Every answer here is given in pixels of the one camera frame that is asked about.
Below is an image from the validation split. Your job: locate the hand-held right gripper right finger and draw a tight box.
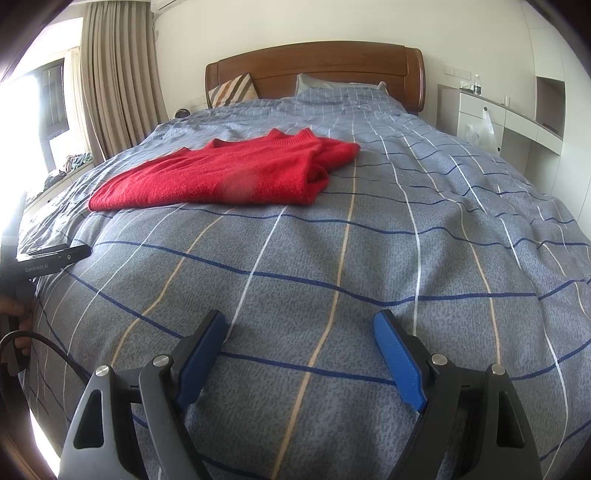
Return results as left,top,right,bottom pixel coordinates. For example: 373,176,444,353
372,310,541,480

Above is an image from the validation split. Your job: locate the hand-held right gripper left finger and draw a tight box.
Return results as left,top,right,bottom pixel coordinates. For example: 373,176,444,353
58,310,229,480

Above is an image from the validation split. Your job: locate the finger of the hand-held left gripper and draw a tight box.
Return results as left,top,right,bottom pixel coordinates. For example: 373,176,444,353
16,244,92,278

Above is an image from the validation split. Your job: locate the red sweater with white figure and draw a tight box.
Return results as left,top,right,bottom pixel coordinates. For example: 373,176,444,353
88,128,362,212

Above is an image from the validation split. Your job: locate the person's left hand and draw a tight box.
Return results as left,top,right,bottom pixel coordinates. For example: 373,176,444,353
0,296,33,366

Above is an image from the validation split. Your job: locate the clutter on window sill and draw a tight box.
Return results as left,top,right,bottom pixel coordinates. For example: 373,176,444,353
27,151,96,205

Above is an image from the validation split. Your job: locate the blue-grey plaid duvet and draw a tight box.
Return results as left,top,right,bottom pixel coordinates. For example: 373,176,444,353
18,84,591,480

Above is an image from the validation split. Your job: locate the window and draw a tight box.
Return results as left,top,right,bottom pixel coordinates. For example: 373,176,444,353
31,62,71,140

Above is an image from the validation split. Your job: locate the beige curtain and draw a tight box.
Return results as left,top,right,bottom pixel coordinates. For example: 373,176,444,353
62,2,170,163

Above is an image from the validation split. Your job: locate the white plastic bag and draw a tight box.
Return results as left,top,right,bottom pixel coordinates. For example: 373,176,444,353
464,107,501,154

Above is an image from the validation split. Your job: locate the striped pillow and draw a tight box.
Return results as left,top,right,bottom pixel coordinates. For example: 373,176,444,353
207,72,259,110

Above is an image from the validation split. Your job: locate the white desk with drawers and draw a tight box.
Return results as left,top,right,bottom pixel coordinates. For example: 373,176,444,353
436,83,565,158

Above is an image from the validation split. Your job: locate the grey pillow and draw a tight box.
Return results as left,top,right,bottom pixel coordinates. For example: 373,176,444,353
295,73,389,100

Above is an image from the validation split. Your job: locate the wooden headboard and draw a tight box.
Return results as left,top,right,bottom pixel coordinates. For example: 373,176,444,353
205,41,426,116

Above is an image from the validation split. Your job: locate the white wardrobe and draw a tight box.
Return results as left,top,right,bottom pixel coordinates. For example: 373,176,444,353
525,0,591,214

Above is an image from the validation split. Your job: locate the black cable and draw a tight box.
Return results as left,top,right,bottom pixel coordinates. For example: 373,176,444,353
0,331,94,462

